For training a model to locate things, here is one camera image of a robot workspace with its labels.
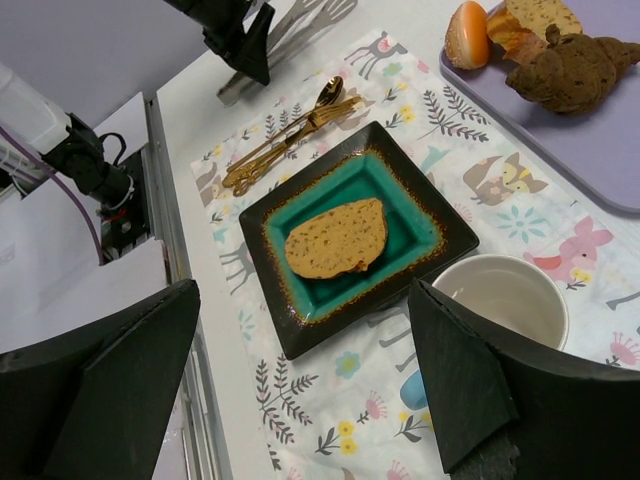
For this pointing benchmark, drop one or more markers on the aluminium frame rail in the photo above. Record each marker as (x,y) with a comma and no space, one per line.
(204,445)

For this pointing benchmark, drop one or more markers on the square teal black plate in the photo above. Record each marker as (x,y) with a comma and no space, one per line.
(425,235)

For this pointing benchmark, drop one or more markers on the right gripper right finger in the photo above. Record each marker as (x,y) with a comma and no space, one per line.
(578,419)

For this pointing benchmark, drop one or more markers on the sliced baguette bread piece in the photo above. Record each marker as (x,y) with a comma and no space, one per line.
(519,26)

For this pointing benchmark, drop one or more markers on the gold knife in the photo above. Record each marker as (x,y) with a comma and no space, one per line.
(280,142)

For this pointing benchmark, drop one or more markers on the orange glazed bread roll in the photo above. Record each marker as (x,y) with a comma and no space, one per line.
(466,42)

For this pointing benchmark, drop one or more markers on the lavender plastic tray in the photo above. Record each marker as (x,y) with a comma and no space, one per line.
(599,152)

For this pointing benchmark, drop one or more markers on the light blue mug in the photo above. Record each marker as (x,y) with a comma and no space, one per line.
(481,314)

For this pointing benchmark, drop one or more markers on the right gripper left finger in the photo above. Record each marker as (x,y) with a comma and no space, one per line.
(92,403)

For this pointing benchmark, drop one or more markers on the dark brown chocolate bun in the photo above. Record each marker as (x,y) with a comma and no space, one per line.
(575,74)

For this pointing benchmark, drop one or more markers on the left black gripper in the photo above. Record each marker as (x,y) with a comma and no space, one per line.
(222,23)

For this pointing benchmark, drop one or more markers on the gold spoon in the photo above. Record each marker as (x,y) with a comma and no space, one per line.
(328,96)

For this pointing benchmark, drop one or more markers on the gold fork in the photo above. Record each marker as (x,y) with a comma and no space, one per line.
(250,173)

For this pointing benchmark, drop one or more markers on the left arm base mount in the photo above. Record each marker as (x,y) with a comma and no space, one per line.
(124,229)

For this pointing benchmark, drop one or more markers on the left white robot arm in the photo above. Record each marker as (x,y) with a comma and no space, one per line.
(64,144)

